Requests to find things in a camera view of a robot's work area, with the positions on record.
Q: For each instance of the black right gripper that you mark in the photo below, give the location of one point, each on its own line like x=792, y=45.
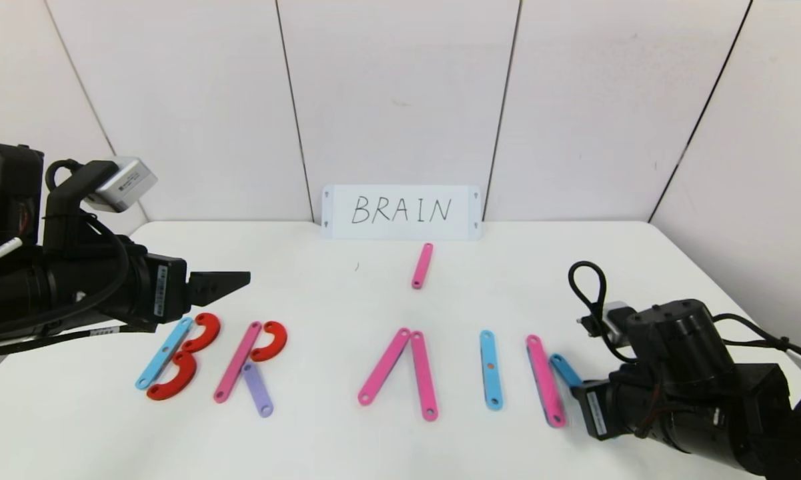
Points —
x=594, y=409

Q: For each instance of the large red curved piece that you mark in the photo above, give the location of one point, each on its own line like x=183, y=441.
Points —
x=183, y=380
x=210, y=331

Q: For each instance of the small red curved piece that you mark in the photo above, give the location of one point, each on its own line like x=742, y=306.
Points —
x=277, y=340

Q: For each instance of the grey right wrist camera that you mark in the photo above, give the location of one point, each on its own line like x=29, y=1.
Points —
x=617, y=318

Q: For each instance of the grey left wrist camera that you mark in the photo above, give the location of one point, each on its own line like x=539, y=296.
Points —
x=123, y=184

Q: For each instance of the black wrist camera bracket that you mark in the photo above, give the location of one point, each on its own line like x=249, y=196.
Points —
x=72, y=210

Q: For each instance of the long blue bar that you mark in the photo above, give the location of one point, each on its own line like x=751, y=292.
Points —
x=165, y=353

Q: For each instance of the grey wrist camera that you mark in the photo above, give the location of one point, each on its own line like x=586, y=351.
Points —
x=123, y=184
x=617, y=318

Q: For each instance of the long pink bar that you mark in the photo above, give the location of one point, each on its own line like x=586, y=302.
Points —
x=384, y=366
x=547, y=383
x=237, y=363
x=424, y=376

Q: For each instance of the blue bar with orange dot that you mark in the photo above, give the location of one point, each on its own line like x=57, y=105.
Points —
x=491, y=383

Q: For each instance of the black and orange left arm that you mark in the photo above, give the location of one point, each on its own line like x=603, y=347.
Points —
x=20, y=296

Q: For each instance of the medium pink bar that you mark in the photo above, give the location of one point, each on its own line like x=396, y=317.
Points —
x=422, y=266

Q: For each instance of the white BRAIN sign card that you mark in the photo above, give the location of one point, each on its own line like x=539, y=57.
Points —
x=400, y=230

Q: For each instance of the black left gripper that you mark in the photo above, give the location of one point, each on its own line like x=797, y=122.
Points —
x=167, y=290

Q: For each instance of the short purple bar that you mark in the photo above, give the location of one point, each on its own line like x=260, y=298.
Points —
x=258, y=393

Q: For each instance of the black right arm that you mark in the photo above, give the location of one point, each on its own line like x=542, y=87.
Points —
x=707, y=400

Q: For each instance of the short blue bar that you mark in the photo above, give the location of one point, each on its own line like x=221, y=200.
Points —
x=565, y=370

